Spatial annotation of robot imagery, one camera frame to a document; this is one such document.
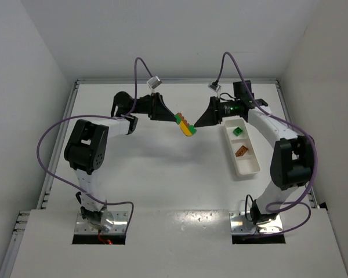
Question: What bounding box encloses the brown lego brick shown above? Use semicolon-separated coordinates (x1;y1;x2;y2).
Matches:
235;145;249;157
177;112;190;127

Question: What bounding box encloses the yellow lego brick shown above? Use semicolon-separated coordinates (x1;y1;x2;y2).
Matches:
179;123;195;137

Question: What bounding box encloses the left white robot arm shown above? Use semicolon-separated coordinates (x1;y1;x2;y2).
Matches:
64;92;177;233

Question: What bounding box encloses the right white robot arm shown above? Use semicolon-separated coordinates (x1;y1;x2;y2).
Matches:
194;80;317;224

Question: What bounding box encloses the white divided plastic tray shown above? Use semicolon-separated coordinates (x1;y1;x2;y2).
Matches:
223;118;260;178

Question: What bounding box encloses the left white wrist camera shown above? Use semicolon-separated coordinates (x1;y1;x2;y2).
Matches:
146;76;162;93

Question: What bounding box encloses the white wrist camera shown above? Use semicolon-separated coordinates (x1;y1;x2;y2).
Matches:
146;76;162;93
208;80;221;98

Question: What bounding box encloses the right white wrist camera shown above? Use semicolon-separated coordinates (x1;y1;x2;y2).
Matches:
208;80;221;98

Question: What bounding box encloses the aluminium frame rail right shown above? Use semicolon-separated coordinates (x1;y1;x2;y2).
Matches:
275;78;328;210

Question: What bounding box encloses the aluminium frame rail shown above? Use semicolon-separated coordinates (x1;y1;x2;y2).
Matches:
275;78;328;210
0;80;79;278

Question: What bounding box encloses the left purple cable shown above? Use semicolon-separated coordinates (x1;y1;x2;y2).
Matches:
36;57;134;232

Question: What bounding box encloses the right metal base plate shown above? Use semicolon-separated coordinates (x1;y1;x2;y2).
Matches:
229;211;283;236

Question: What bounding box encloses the metal base plate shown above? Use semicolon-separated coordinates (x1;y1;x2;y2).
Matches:
229;211;283;236
74;210;128;235

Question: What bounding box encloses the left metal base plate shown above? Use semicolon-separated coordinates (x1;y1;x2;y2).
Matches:
74;210;128;235

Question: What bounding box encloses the aluminium frame rail left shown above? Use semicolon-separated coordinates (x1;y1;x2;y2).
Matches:
0;80;79;278

